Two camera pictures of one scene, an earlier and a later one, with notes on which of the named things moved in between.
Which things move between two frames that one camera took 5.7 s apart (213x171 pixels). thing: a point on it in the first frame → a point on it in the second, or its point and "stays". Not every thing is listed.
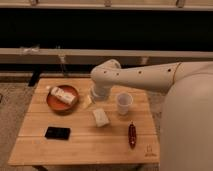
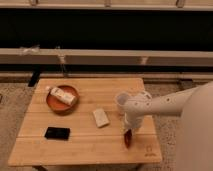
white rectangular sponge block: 100,117 stays
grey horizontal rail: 96,56 stays
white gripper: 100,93 → 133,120
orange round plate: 57,104 stays
